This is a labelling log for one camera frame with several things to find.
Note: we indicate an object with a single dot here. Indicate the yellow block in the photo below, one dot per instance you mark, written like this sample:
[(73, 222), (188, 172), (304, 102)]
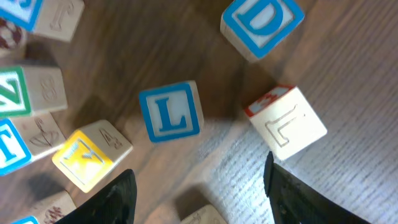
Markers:
[(91, 153), (13, 40)]

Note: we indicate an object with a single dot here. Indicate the white green block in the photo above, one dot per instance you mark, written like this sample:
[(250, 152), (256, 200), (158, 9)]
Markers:
[(286, 121)]

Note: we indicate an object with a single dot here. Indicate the green Z letter block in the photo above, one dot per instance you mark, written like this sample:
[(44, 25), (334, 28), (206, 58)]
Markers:
[(28, 90)]

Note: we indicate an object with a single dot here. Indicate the blue D block right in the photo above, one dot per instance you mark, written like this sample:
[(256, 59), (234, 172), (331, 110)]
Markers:
[(255, 27)]

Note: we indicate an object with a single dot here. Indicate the blue L letter block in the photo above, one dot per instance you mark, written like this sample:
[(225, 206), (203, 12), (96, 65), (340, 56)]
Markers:
[(172, 112)]

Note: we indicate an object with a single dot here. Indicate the blue P letter block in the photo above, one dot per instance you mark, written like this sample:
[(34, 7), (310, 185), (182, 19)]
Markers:
[(205, 215)]

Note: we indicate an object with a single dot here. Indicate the yellow block right middle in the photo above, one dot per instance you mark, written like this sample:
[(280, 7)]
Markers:
[(91, 153)]

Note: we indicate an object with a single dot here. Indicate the yellow block top right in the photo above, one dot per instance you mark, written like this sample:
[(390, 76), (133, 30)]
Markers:
[(13, 40)]

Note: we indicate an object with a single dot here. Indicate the blue 5 number block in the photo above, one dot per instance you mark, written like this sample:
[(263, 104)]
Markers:
[(54, 19)]

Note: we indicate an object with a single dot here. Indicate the blue 2 number block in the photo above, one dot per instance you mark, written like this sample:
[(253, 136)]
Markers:
[(49, 210)]

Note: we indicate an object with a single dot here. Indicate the blue T letter block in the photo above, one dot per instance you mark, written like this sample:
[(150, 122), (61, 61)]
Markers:
[(25, 140)]

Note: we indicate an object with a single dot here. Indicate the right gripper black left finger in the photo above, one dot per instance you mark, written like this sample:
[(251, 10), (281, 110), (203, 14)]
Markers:
[(114, 203)]

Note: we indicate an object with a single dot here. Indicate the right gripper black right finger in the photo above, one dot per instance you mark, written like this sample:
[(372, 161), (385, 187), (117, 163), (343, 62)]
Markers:
[(293, 201)]

